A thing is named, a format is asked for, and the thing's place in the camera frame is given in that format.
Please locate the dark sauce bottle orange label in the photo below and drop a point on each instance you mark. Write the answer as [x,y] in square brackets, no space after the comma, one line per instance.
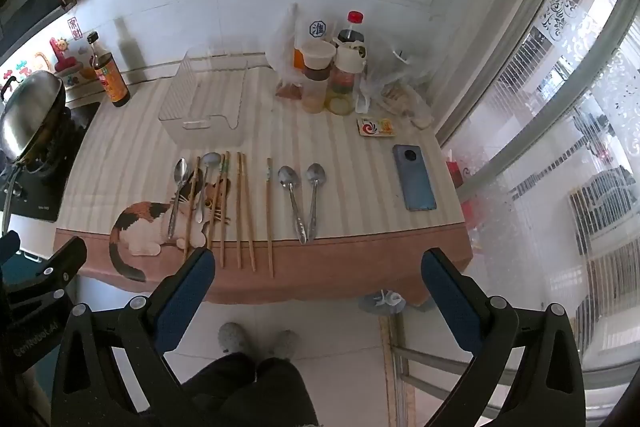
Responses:
[112,82]

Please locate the clear plastic bag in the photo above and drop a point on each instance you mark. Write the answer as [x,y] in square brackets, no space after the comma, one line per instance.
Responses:
[400,82]

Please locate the steel wok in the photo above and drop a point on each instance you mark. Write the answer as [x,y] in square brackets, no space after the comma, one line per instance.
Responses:
[32,107]

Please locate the person's dark trousers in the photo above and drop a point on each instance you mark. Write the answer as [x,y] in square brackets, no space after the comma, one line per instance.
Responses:
[250,392]

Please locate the clear jar with yellow contents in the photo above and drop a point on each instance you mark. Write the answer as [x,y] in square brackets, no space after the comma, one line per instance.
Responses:
[345,77]

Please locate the red packet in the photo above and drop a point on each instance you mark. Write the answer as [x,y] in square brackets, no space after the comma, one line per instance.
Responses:
[456,187]

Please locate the metal table frame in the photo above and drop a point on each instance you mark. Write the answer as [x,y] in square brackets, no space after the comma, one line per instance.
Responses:
[400,357]

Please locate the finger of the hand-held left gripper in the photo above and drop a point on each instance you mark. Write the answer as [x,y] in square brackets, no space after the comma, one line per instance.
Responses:
[60,264]

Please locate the white orange seasoning packet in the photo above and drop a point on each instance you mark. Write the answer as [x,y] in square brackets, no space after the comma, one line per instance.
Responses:
[317,28]

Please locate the brown spice bag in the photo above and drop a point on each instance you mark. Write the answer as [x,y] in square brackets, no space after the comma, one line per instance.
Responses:
[290,91]

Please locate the grey slipper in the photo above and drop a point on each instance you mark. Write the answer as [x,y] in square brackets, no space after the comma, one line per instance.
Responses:
[231,337]
[285,343]

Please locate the seasoning jar with white lid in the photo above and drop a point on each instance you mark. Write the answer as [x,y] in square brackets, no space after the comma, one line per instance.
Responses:
[317,57]

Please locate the grey remote control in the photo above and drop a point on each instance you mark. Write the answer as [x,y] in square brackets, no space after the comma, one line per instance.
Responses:
[414,179]

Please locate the clear plastic utensil container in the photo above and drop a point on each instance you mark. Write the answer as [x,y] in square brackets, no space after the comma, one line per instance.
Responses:
[205,107]

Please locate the set of wooden chopsticks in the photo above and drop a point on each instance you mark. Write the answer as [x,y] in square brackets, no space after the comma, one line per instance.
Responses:
[238,207]

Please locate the small colourful card packet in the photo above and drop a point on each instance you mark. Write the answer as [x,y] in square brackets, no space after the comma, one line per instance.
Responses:
[376,127]

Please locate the colourful wall stickers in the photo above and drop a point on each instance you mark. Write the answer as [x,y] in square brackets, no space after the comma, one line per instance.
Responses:
[60,57]

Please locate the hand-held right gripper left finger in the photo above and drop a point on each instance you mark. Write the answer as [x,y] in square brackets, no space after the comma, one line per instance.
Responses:
[187,292]

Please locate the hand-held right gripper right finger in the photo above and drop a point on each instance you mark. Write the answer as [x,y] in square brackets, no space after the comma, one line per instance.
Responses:
[450,302]

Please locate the cat print striped tablecloth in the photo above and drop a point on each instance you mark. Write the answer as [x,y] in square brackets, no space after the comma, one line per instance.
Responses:
[350,187]

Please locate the metal spoon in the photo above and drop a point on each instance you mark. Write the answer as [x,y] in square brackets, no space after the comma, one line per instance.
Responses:
[211,159]
[315,173]
[180,172]
[286,177]

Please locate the black gas stove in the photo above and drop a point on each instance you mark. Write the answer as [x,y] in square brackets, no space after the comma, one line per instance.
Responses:
[35,192]

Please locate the red capped dark bottle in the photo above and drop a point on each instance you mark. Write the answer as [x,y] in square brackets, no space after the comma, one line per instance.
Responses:
[352,29]

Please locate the frosted glass sliding door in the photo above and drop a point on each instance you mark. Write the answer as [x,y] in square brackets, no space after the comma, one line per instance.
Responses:
[550,107]

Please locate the black range hood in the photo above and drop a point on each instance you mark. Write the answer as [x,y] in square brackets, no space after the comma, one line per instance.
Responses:
[25,2]

